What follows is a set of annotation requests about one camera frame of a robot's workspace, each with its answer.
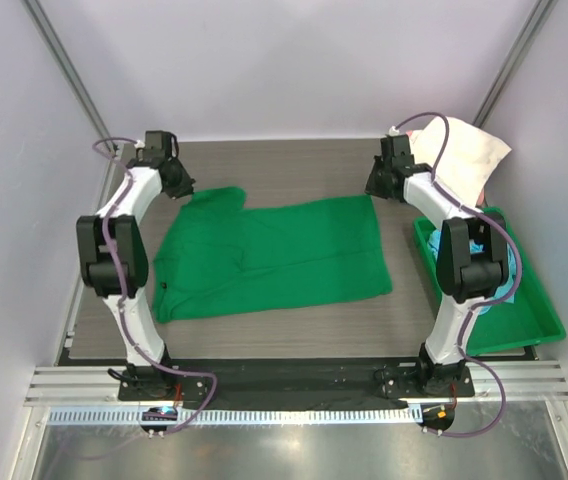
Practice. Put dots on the green t shirt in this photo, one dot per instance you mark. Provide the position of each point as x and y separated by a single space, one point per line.
222 258

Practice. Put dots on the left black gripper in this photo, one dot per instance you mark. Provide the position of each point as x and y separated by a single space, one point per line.
185 188

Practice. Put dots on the folded pink t shirt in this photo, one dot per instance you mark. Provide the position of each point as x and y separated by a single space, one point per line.
481 200

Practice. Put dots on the light blue t shirt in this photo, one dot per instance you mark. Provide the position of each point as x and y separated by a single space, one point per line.
506 285

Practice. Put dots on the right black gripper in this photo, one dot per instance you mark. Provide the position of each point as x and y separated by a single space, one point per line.
371 187

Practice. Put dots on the aluminium rail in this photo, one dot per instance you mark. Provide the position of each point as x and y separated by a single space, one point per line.
522 381

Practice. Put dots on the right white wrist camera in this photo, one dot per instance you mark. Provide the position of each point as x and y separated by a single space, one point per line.
394 131

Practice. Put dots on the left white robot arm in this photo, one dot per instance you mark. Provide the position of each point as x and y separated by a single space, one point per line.
113 260

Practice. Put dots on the right aluminium frame post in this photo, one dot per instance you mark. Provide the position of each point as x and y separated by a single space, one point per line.
533 25

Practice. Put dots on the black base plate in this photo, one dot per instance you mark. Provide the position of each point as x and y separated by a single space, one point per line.
288 384

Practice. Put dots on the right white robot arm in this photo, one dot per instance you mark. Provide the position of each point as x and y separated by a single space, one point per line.
472 262

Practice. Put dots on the aluminium frame post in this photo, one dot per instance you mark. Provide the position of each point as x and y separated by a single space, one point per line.
57 50
533 25

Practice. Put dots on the folded cream t shirt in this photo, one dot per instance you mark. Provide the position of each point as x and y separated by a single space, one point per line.
469 159

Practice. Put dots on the slotted white cable duct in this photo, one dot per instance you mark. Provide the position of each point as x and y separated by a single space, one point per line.
146 416

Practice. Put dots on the left aluminium frame post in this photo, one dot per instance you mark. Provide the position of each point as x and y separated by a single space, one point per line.
57 50

